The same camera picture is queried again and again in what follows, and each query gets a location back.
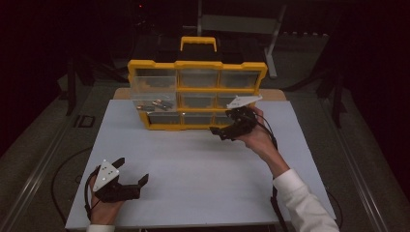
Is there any yellow drawer organizer cabinet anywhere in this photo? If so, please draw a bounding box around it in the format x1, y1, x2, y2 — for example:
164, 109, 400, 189
127, 36, 269, 131

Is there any metal floor rail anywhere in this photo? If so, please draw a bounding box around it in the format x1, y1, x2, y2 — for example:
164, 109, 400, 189
0, 124, 76, 232
322, 96, 390, 232

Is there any black floor cable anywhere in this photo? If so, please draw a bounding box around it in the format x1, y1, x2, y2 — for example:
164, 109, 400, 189
51, 146, 95, 226
326, 189, 343, 230

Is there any person's right hand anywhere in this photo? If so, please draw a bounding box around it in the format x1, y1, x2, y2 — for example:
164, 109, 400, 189
235, 105, 281, 160

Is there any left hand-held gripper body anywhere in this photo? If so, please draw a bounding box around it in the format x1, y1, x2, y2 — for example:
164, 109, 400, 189
92, 159, 141, 204

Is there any clear plastic drawer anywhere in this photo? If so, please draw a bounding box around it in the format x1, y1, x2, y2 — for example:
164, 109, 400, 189
130, 75, 178, 114

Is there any white board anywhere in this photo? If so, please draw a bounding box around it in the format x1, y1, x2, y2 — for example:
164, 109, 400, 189
65, 99, 337, 230

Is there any black stand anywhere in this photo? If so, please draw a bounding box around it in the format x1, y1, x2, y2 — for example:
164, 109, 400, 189
317, 73, 347, 129

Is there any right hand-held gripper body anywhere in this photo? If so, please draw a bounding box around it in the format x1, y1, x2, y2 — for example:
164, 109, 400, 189
220, 95, 264, 142

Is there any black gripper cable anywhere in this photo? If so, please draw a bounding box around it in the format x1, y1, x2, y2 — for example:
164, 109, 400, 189
255, 112, 289, 232
82, 167, 100, 221

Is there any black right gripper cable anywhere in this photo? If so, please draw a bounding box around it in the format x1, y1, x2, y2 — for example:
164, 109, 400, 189
255, 112, 289, 232

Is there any grey metal stand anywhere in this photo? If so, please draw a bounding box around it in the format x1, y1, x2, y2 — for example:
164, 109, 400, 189
183, 0, 288, 80

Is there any person's left hand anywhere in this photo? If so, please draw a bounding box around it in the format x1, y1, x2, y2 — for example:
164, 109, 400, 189
88, 175, 125, 225

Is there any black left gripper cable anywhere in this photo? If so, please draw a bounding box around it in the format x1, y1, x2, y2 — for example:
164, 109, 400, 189
82, 167, 100, 221

